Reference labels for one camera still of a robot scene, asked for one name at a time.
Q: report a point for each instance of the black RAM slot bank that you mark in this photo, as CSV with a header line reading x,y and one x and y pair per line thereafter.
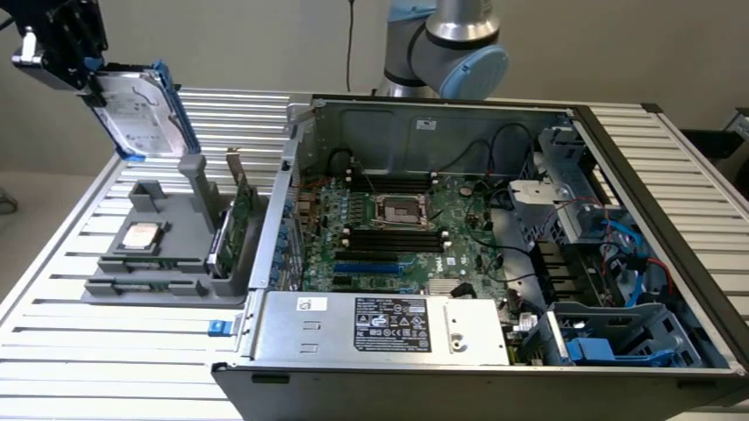
x,y
391,180
398,239

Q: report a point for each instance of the blue expansion slot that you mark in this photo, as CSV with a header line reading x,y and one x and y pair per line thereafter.
x,y
369,266

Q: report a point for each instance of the silver power supply unit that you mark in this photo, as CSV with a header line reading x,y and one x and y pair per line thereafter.
x,y
327,333

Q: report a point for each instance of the black expansion slot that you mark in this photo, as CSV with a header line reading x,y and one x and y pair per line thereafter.
x,y
369,255

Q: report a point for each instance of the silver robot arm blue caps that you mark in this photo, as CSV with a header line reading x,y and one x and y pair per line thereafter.
x,y
462,30

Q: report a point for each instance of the hard disk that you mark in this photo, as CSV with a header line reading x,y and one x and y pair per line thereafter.
x,y
143,118

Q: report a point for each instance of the silver CPU chip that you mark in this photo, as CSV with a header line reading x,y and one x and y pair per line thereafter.
x,y
143,237

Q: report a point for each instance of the CPU socket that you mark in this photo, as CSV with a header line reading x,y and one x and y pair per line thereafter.
x,y
401,209

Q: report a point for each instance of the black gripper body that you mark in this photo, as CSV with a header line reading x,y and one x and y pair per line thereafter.
x,y
62,48

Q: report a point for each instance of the green motherboard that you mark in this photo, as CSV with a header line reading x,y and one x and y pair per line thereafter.
x,y
462,228

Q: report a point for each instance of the blue case latch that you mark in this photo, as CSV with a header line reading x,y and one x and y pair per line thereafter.
x,y
218,329

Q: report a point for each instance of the grey parts rack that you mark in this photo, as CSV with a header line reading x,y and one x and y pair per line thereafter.
x,y
175,280

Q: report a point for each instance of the black open PC case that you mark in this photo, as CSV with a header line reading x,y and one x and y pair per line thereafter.
x,y
468,390

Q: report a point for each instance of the silver chipset heatsink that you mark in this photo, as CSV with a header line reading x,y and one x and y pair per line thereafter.
x,y
444,287

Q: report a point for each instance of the grey metal drive cage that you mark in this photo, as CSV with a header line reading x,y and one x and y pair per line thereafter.
x,y
570,184

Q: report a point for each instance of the grey disk bay blue latch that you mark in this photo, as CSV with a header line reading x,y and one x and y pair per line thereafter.
x,y
620,333

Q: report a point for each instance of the green graphics card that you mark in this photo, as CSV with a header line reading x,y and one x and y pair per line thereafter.
x,y
237,228

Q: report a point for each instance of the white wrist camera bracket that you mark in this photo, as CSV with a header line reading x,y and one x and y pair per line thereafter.
x,y
26,50

